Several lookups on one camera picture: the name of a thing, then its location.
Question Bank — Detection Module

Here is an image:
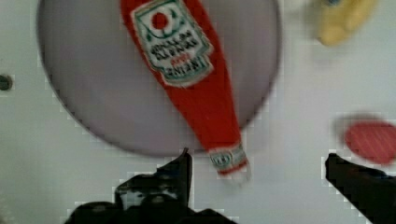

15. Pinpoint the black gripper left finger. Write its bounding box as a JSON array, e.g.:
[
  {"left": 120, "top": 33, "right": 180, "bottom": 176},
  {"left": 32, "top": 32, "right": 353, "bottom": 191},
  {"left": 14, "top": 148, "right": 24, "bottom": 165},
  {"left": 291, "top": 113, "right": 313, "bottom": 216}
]
[{"left": 115, "top": 147, "right": 192, "bottom": 213}]

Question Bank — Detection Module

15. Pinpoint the red toy strawberry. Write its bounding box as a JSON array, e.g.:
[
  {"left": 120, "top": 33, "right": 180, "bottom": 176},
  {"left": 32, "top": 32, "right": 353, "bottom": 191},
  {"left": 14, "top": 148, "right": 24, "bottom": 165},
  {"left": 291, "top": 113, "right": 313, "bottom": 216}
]
[{"left": 344, "top": 121, "right": 396, "bottom": 165}]

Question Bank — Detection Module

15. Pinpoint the grey round plate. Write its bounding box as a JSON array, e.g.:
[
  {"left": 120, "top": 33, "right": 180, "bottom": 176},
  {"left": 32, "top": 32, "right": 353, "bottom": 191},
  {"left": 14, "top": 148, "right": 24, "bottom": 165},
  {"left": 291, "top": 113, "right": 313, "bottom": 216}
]
[{"left": 37, "top": 0, "right": 282, "bottom": 157}]

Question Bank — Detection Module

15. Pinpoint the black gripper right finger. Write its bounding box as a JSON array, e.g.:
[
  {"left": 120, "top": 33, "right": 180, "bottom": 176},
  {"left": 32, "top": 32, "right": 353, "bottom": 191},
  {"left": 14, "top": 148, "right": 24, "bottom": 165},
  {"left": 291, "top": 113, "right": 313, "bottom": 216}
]
[{"left": 325, "top": 153, "right": 396, "bottom": 224}]

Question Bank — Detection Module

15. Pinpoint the red ketchup bottle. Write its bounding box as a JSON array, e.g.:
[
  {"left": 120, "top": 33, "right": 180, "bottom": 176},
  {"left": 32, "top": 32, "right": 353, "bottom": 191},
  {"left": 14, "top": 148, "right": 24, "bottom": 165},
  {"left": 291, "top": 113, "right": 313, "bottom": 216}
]
[{"left": 120, "top": 0, "right": 251, "bottom": 184}]

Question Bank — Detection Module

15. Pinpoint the peeled toy banana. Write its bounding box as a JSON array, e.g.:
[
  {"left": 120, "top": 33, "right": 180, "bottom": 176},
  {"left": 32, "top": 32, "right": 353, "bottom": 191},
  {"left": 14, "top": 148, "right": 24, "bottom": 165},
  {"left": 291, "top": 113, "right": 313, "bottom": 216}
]
[{"left": 317, "top": 0, "right": 379, "bottom": 47}]

